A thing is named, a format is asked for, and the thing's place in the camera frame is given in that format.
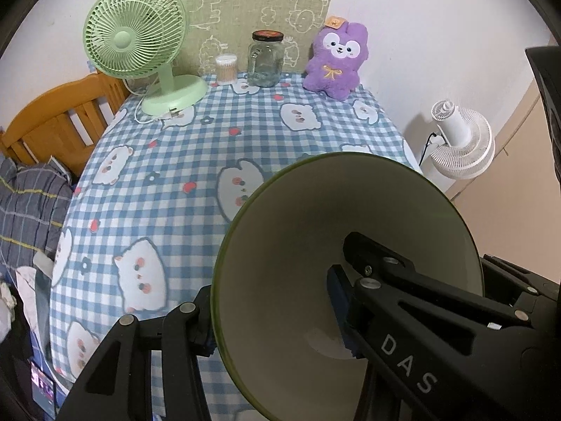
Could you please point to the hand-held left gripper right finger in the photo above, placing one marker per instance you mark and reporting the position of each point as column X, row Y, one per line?
column 344, row 315

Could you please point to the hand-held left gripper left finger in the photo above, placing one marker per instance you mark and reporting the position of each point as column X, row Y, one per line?
column 197, row 329

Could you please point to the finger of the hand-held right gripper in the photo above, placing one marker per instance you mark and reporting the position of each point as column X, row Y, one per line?
column 394, row 272
column 526, row 283

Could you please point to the green-rimmed floral bowl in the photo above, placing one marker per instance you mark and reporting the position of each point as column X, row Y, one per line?
column 298, row 237

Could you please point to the white desk fan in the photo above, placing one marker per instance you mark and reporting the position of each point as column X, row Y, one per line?
column 464, row 149

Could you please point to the lit tablet screen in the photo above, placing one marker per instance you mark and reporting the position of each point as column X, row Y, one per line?
column 43, row 388

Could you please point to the blue checked tablecloth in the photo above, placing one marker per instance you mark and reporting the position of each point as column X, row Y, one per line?
column 184, row 158

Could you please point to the black curved object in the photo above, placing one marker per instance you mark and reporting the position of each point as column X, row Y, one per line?
column 548, row 105

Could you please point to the white crumpled cloth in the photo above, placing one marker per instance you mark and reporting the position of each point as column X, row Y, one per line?
column 6, row 302

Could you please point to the grey striped pillow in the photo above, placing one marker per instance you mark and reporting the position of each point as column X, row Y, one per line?
column 30, row 210

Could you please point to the purple plush toy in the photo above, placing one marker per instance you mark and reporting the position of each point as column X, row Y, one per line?
column 333, row 70

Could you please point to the glass jar with dark lid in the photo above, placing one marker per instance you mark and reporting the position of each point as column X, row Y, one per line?
column 265, row 63

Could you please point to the wooden bed headboard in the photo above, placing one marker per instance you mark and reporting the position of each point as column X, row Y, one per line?
column 52, row 127

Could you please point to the cotton swab container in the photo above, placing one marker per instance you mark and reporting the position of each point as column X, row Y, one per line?
column 226, row 69

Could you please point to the green desk fan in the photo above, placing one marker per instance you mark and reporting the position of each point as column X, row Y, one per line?
column 131, row 35

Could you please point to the green patterned wall board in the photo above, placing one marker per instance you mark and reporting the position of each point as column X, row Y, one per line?
column 245, row 13

